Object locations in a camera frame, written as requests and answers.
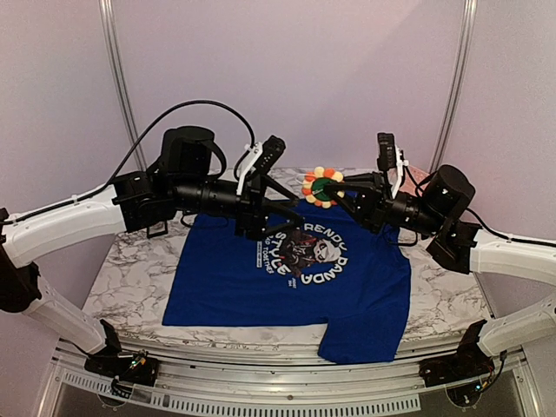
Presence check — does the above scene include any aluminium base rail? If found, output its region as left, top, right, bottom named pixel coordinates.
left=36, top=337, right=543, bottom=416

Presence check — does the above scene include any right aluminium frame post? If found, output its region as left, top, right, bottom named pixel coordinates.
left=429, top=0, right=478, bottom=171

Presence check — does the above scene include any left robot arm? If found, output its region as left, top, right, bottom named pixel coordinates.
left=1, top=126, right=302, bottom=377

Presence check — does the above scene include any blue printed t-shirt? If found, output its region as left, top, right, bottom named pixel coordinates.
left=162, top=202, right=411, bottom=365

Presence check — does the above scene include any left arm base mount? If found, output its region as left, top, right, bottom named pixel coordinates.
left=84, top=350, right=160, bottom=387

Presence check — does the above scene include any left aluminium frame post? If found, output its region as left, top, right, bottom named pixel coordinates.
left=98, top=0, right=139, bottom=146

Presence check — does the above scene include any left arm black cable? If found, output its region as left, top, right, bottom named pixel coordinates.
left=0, top=100, right=257, bottom=227

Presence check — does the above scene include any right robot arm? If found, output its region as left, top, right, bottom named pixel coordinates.
left=324, top=165, right=555, bottom=286

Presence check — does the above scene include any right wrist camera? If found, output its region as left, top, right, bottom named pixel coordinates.
left=377, top=132, right=408, bottom=198

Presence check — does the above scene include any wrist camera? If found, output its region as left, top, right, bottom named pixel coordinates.
left=234, top=136, right=286, bottom=196
left=377, top=132, right=408, bottom=198

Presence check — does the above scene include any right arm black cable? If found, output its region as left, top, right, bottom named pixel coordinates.
left=399, top=147, right=556, bottom=387

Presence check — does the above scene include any orange yellow flower brooch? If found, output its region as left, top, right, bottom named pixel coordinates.
left=301, top=167, right=344, bottom=209

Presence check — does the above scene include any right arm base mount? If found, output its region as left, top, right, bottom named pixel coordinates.
left=419, top=347, right=494, bottom=387

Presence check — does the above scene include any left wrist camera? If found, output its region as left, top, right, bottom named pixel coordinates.
left=234, top=136, right=286, bottom=196

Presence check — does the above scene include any aluminium frame post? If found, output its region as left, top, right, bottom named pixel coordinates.
left=429, top=0, right=478, bottom=171
left=98, top=0, right=139, bottom=146

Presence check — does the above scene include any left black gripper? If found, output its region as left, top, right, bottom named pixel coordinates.
left=172, top=174, right=305, bottom=240

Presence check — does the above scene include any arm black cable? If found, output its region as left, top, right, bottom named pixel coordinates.
left=399, top=147, right=556, bottom=387
left=0, top=100, right=257, bottom=227

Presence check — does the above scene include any pink plastic basket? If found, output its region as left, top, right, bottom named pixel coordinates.
left=408, top=166, right=429, bottom=183

